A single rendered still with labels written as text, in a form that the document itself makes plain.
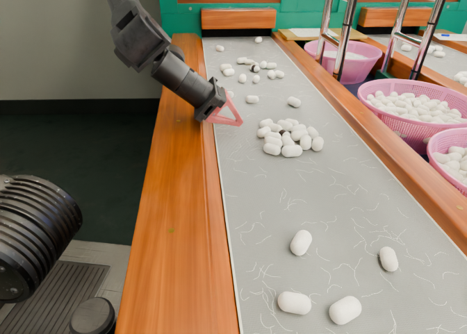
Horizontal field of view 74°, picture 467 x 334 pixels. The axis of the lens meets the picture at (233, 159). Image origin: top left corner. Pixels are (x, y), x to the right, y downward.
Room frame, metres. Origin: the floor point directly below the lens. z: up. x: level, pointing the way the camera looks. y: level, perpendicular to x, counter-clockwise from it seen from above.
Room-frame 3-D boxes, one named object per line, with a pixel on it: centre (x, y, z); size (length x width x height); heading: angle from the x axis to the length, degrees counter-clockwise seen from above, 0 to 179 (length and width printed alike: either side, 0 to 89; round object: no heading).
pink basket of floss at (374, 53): (1.13, -0.38, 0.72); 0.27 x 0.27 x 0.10
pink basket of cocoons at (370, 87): (0.69, -0.44, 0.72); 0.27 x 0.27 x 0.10
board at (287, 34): (1.35, -0.36, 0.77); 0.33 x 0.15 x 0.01; 97
